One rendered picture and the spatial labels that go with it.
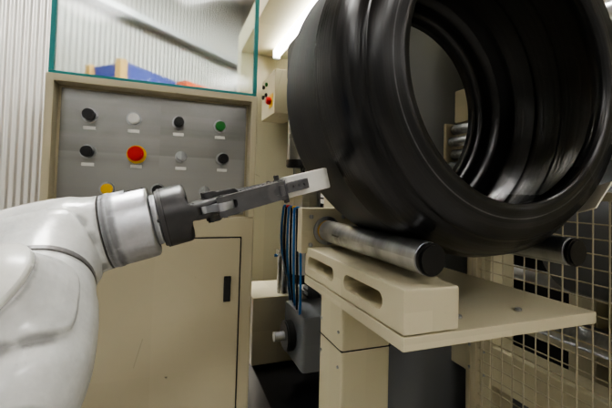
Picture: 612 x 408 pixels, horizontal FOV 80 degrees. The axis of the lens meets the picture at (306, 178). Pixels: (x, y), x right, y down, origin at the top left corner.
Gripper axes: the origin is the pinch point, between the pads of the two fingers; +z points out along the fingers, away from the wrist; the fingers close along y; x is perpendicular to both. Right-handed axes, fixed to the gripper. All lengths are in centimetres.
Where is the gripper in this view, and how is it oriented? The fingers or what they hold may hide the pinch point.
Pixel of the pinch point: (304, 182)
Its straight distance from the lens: 53.2
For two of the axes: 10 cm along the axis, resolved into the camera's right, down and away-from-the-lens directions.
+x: 2.1, 9.8, 0.6
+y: -3.5, 0.2, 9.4
